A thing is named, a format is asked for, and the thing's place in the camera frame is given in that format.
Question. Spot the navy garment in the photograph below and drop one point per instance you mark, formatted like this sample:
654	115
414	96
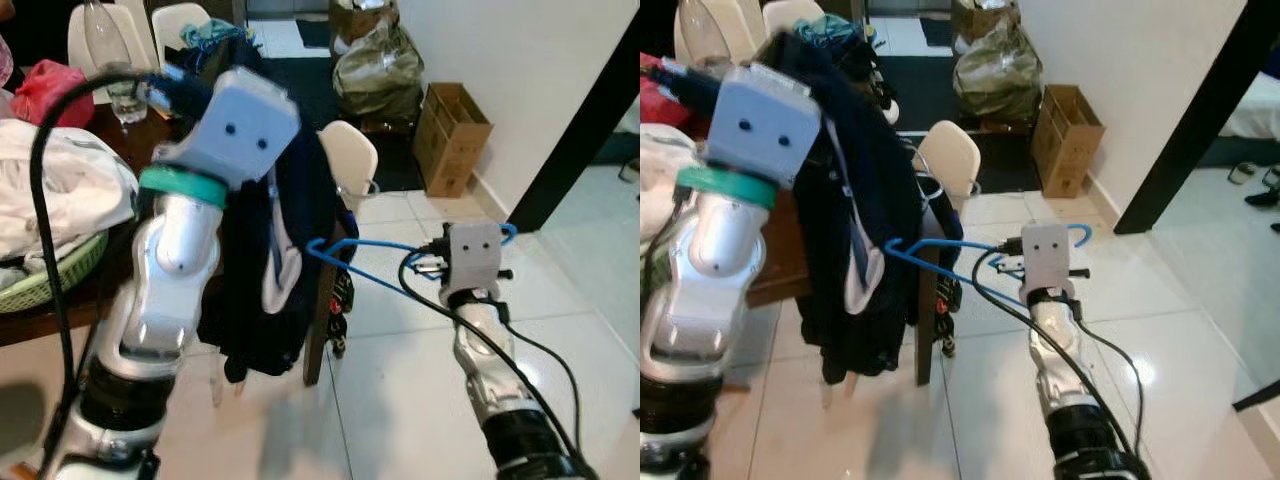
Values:
880	330
250	330

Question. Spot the blue plastic clothes hanger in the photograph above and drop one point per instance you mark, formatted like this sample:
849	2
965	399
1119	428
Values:
950	243
380	243

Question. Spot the white clothes pile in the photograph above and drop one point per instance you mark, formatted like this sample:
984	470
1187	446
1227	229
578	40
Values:
665	170
60	190

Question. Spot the red plastic bag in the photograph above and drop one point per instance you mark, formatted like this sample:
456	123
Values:
50	95
665	95

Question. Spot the brown cardboard box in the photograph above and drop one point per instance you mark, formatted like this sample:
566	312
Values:
450	140
1065	140

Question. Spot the clear plastic water bottle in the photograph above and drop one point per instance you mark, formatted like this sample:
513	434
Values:
705	30
118	60

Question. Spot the white plastic chair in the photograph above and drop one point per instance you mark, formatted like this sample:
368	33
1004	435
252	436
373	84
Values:
350	160
950	155
790	15
750	30
175	22
80	40

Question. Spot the teal cloth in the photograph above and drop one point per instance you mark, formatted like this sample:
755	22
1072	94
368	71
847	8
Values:
830	28
210	32

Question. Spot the black clothing pile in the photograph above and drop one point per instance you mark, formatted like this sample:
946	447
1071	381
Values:
875	75

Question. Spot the olive garbage bag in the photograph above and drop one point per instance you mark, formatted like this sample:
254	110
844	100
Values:
1000	78
380	80

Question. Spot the black bundle with red marks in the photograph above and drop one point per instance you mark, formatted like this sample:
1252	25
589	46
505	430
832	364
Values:
948	310
342	310

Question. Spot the brown paper bag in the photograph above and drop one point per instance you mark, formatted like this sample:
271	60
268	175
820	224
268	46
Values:
365	18
985	18

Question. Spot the green plastic laundry basket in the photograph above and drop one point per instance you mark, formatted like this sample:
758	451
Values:
50	285

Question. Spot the pale slipper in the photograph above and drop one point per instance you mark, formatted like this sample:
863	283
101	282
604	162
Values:
1242	172

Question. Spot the black door frame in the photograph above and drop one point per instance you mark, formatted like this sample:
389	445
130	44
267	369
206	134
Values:
570	160
1190	130

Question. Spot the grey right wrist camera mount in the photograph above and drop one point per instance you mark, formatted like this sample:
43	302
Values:
472	255
1047	255

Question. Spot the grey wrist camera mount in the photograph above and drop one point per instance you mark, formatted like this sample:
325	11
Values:
472	255
1047	255
765	125
240	120

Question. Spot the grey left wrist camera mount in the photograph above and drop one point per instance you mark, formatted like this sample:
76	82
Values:
240	120
765	125

